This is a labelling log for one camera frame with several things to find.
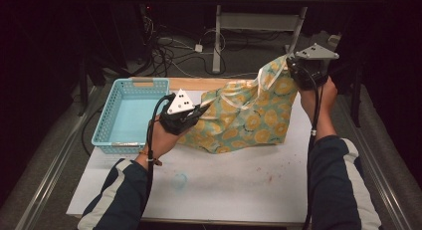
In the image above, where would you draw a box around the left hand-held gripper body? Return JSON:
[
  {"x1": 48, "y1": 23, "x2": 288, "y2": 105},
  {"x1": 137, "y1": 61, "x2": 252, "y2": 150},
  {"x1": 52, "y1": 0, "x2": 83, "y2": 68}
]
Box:
[{"x1": 158, "y1": 88, "x2": 200, "y2": 135}]

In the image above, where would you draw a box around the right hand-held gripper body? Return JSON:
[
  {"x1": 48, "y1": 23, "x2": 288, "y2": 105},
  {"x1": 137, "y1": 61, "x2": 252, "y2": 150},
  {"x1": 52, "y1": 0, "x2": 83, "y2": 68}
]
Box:
[{"x1": 292, "y1": 43, "x2": 340, "y2": 91}]

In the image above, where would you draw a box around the light blue plastic basket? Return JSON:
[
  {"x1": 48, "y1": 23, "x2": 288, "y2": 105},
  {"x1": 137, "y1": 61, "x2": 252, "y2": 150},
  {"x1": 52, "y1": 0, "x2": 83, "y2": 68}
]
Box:
[{"x1": 91, "y1": 78, "x2": 171, "y2": 155}]

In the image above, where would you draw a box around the floral yellow tote bag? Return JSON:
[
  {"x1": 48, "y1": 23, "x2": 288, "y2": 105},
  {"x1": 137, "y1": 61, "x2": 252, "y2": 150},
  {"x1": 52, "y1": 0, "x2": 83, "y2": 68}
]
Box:
[{"x1": 177, "y1": 54, "x2": 299, "y2": 154}]

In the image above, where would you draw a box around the person's left hand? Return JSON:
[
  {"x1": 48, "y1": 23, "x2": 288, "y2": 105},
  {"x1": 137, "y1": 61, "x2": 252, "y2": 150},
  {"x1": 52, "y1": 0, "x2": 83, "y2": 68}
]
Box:
[{"x1": 143, "y1": 118, "x2": 187, "y2": 163}]

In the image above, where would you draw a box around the person's right hand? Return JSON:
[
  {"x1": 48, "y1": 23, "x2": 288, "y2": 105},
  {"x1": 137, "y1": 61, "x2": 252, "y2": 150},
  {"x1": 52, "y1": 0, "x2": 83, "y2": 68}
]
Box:
[{"x1": 300, "y1": 76, "x2": 338, "y2": 128}]

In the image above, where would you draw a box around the small white box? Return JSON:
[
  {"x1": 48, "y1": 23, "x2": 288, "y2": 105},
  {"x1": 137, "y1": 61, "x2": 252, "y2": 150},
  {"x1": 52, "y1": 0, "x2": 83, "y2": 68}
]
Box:
[{"x1": 327, "y1": 34, "x2": 342, "y2": 48}]

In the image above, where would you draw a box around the black metal stand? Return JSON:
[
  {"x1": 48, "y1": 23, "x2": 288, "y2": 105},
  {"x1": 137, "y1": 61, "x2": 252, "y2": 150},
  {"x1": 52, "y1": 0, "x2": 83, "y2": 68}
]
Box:
[
  {"x1": 77, "y1": 54, "x2": 107, "y2": 117},
  {"x1": 326, "y1": 57, "x2": 364, "y2": 128}
]

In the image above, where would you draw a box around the white board sheet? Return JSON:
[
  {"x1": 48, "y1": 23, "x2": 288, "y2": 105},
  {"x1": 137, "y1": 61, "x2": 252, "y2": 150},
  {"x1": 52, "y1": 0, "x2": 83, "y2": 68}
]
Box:
[{"x1": 65, "y1": 90, "x2": 315, "y2": 224}]

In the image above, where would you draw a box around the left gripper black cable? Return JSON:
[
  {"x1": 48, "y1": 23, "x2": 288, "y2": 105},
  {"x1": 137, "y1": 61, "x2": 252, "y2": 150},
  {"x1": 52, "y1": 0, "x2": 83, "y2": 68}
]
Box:
[{"x1": 144, "y1": 93, "x2": 176, "y2": 211}]

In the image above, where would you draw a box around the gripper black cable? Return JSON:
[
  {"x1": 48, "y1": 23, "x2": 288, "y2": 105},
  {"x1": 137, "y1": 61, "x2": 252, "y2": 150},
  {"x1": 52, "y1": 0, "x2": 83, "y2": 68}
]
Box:
[
  {"x1": 302, "y1": 69, "x2": 325, "y2": 230},
  {"x1": 144, "y1": 93, "x2": 176, "y2": 211}
]

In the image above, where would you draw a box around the white metal desk frame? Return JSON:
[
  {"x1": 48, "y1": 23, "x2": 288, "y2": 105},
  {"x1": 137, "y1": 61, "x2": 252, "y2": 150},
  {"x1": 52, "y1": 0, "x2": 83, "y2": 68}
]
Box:
[{"x1": 198, "y1": 0, "x2": 353, "y2": 75}]

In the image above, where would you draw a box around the tangle of floor cables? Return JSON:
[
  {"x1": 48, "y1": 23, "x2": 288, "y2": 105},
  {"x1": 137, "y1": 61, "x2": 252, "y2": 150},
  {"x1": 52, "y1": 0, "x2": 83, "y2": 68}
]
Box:
[{"x1": 138, "y1": 14, "x2": 287, "y2": 80}]

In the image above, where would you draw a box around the wrist bracelet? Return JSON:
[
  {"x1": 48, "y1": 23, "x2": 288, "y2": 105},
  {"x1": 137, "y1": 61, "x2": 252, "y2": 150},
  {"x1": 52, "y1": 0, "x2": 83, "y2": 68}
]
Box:
[{"x1": 138, "y1": 149, "x2": 163, "y2": 167}]

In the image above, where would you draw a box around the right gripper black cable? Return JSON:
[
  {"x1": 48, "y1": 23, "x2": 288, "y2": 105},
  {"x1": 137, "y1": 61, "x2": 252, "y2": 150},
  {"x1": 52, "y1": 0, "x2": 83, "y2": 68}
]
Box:
[{"x1": 302, "y1": 69, "x2": 325, "y2": 230}]

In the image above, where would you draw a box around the metal floor rail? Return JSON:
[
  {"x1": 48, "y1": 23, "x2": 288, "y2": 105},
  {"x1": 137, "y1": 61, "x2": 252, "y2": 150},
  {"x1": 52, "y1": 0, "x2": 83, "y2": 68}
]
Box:
[
  {"x1": 336, "y1": 90, "x2": 414, "y2": 230},
  {"x1": 14, "y1": 85, "x2": 103, "y2": 230}
]

